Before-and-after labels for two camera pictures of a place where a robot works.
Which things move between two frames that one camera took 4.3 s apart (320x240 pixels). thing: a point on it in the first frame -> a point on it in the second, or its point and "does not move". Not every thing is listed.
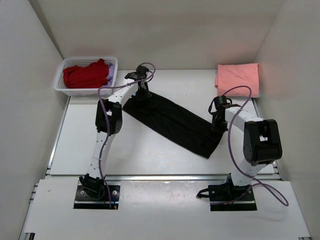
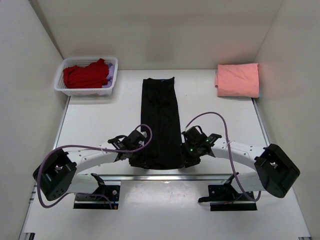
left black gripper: [146, 95] -> [140, 145]
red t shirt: [95, 75] does not move
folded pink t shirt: [233, 76] does not move
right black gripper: [214, 128] -> [188, 161]
